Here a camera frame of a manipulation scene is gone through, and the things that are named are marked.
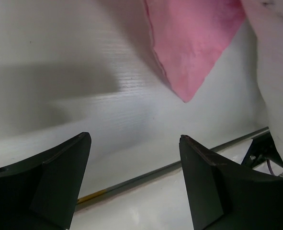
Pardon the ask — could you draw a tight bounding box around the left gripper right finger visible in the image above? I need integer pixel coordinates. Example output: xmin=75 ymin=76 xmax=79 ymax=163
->
xmin=179 ymin=135 xmax=283 ymax=230

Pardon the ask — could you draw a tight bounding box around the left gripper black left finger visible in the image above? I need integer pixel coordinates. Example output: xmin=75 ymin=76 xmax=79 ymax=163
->
xmin=0 ymin=132 xmax=91 ymax=230

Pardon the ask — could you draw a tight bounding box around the pink pillowcase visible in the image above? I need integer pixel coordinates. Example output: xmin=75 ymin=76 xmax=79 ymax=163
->
xmin=143 ymin=0 xmax=245 ymax=103

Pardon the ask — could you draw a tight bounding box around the white pillow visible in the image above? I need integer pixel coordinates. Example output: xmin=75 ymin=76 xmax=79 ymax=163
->
xmin=242 ymin=0 xmax=283 ymax=160

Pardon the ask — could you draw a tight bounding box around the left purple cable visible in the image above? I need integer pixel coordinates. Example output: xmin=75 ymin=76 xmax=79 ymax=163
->
xmin=265 ymin=159 xmax=280 ymax=177

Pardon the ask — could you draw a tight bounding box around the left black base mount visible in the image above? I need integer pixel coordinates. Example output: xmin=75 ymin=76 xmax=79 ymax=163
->
xmin=241 ymin=132 xmax=283 ymax=169

